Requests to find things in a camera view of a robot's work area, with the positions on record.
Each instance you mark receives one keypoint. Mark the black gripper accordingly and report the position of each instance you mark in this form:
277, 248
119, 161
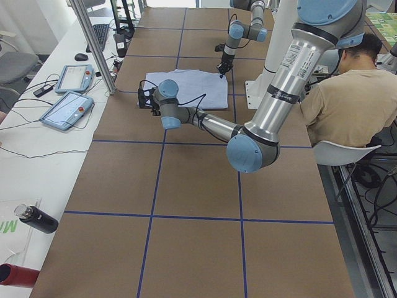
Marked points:
225, 59
154, 110

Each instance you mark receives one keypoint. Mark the blue striped button-up shirt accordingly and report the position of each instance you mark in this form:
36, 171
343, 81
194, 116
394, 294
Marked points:
194, 83

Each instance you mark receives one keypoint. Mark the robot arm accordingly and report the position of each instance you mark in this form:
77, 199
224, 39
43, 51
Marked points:
320, 26
238, 30

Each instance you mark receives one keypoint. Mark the lower teach pendant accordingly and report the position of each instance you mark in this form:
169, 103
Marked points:
67, 111

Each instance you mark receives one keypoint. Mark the teach pendant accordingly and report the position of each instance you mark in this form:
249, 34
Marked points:
75, 78
67, 111

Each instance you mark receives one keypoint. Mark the upper teach pendant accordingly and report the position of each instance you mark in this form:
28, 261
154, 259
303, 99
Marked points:
75, 78

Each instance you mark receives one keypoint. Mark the black computer mouse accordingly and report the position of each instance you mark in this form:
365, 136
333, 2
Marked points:
80, 57

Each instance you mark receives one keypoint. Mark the black keyboard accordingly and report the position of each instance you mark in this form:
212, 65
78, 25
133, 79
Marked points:
101, 31

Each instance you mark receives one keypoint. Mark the small black device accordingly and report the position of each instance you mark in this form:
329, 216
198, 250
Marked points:
43, 90

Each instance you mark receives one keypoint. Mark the white plastic chair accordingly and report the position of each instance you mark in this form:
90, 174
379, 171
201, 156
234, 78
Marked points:
331, 154

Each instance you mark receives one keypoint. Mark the seated person in beige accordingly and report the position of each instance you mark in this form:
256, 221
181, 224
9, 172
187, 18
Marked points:
351, 108

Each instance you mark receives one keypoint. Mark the grey office chair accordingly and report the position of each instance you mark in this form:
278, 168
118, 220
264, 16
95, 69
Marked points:
15, 65

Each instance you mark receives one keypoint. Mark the black bottle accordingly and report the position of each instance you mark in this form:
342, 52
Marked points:
36, 218

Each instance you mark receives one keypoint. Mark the red cylinder bottle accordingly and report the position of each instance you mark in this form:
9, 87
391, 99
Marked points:
12, 275

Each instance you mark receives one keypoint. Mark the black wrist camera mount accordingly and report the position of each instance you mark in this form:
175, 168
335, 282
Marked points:
145, 96
219, 47

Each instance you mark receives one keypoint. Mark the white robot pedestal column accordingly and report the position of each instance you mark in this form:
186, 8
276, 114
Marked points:
280, 41

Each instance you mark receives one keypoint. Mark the grey aluminium frame post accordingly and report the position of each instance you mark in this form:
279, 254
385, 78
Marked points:
88, 31

